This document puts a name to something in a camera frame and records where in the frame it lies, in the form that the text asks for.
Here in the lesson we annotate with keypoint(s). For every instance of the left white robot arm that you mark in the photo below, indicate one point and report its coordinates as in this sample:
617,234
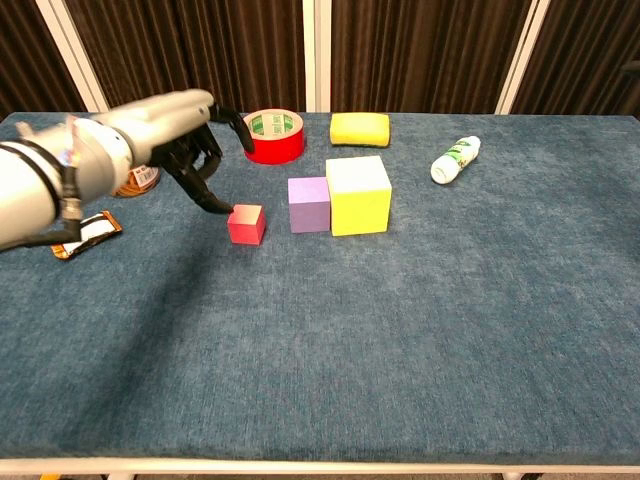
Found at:
30,190

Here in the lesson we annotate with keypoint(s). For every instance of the brown white snack packet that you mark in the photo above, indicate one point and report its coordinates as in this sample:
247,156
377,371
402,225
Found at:
97,230

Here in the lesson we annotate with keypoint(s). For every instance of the small pinkish red foam cube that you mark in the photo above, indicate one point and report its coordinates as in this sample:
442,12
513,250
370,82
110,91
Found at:
246,227

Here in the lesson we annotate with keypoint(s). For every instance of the clear jar orange snacks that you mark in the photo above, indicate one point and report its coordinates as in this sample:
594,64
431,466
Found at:
137,182

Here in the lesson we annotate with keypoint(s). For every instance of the large yellow foam cube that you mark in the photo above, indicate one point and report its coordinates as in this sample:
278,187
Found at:
360,210

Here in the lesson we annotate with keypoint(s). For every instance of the red tape roll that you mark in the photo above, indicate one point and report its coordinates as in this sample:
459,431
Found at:
280,150

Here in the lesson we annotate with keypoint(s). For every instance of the dark pleated partition panel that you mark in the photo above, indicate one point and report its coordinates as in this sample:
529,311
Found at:
30,60
425,50
200,50
585,55

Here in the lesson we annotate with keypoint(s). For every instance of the yellow sponge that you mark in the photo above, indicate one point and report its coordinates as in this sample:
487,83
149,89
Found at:
360,129

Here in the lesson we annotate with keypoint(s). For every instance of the purple foam cube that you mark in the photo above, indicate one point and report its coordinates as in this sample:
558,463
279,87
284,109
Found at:
309,210

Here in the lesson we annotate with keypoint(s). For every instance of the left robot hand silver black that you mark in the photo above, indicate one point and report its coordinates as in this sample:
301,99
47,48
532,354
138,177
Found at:
165,122

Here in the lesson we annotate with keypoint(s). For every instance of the white bottle green label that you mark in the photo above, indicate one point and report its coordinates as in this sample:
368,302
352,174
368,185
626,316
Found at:
455,160

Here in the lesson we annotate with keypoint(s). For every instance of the blue table mat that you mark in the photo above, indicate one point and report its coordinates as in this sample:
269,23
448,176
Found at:
400,325

